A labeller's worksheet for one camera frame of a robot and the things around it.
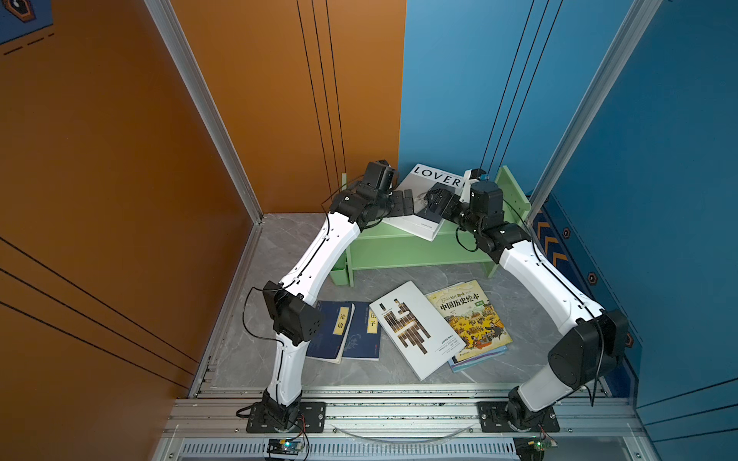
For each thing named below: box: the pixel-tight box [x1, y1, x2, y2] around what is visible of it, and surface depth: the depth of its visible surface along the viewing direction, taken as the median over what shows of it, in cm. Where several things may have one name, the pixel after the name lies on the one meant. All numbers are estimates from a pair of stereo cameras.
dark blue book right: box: [341, 301, 381, 362], surface depth 89 cm
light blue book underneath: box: [447, 344, 509, 374], surface depth 84 cm
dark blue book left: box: [305, 299, 357, 364], surface depth 89 cm
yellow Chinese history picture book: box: [425, 279, 514, 364], surface depth 91 cm
